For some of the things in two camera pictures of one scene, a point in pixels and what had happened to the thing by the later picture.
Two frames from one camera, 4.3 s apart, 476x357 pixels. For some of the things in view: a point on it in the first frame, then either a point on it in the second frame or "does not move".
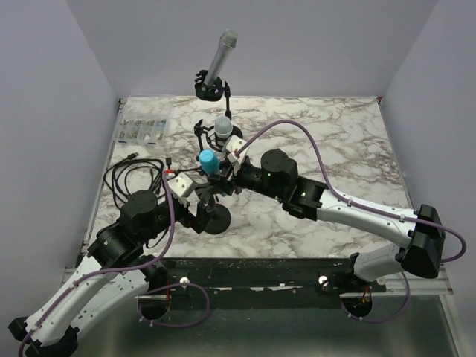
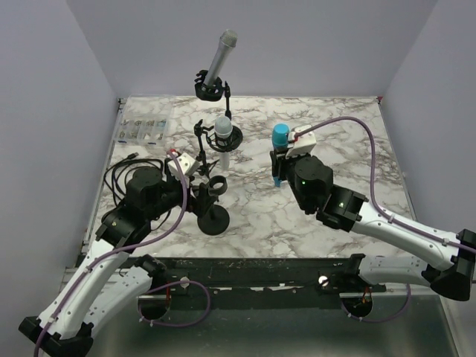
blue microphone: x=209 y=161 → x=280 y=138
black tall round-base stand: x=213 y=92 does not move
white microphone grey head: x=223 y=127 does not move
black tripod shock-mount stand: x=214 y=142 does not move
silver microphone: x=227 y=42 does not move
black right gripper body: x=242 y=175 → x=284 y=167
